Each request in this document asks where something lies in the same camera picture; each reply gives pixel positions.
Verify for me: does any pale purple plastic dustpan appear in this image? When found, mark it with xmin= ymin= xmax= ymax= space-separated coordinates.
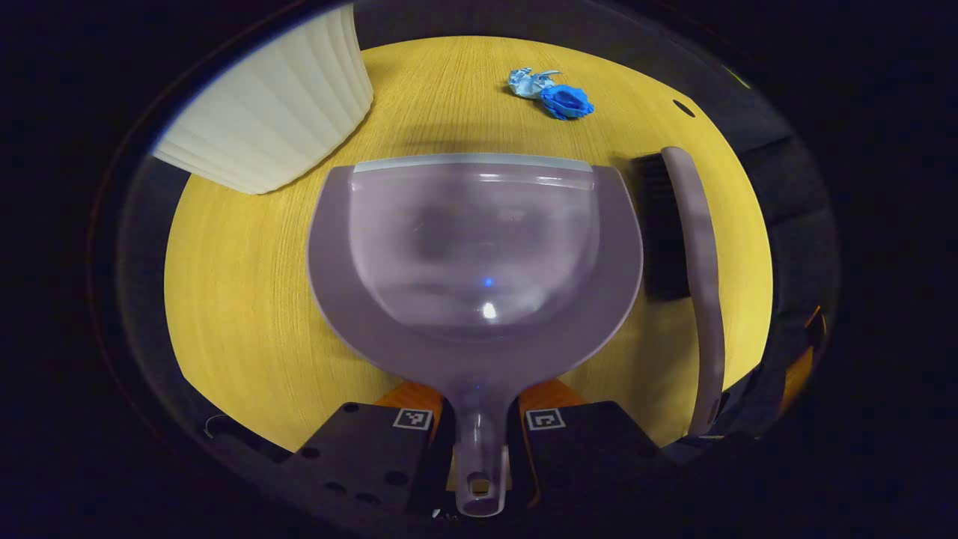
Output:
xmin=307 ymin=153 xmax=644 ymax=519

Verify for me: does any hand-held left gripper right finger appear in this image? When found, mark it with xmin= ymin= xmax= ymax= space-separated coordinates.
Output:
xmin=509 ymin=378 xmax=678 ymax=517

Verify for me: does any small pale purple broom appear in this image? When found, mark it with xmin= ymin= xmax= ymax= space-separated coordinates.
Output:
xmin=635 ymin=146 xmax=727 ymax=437

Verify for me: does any blue paper ball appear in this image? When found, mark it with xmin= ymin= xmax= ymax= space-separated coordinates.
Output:
xmin=539 ymin=85 xmax=595 ymax=121

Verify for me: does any white ribbed garbage bin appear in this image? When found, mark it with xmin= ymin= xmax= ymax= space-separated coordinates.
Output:
xmin=150 ymin=6 xmax=375 ymax=195

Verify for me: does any light blue wrapper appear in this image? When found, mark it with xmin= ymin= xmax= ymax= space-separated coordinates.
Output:
xmin=507 ymin=67 xmax=562 ymax=100

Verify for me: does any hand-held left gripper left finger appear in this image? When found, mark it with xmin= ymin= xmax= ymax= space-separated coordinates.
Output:
xmin=281 ymin=380 xmax=454 ymax=517

